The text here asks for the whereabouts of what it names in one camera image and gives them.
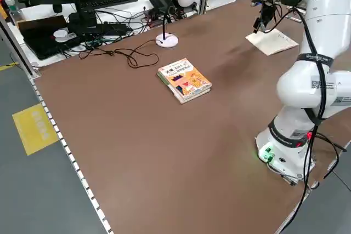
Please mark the black dock box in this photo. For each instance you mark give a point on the black dock box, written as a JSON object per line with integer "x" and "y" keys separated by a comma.
{"x": 82, "y": 19}

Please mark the black flat hub box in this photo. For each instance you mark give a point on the black flat hub box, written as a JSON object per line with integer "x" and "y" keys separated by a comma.
{"x": 109, "y": 28}

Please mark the cream paper notebook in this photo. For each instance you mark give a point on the cream paper notebook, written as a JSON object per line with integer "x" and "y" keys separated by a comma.
{"x": 277, "y": 45}

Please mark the orange illustrated cover book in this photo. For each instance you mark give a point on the orange illustrated cover book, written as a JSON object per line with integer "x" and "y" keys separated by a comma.
{"x": 186, "y": 77}

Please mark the white round tape roll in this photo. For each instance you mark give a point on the white round tape roll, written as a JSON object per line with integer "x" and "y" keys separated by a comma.
{"x": 61, "y": 35}

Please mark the green spine paperback book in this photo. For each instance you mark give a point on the green spine paperback book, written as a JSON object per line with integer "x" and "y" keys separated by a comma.
{"x": 170, "y": 89}

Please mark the black laptop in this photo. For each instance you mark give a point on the black laptop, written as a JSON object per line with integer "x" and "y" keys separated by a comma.
{"x": 38, "y": 39}

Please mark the white desk lamp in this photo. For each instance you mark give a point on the white desk lamp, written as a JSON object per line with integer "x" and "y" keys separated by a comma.
{"x": 167, "y": 40}

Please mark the aluminium frame rail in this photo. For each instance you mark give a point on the aluminium frame rail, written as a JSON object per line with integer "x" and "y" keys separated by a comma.
{"x": 16, "y": 50}

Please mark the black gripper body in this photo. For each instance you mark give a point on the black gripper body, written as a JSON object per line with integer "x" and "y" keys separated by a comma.
{"x": 266, "y": 12}

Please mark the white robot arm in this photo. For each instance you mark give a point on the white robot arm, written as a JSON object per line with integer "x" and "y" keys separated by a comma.
{"x": 329, "y": 12}

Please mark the clear bottle with green cap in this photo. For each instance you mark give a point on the clear bottle with green cap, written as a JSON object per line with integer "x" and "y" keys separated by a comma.
{"x": 12, "y": 9}

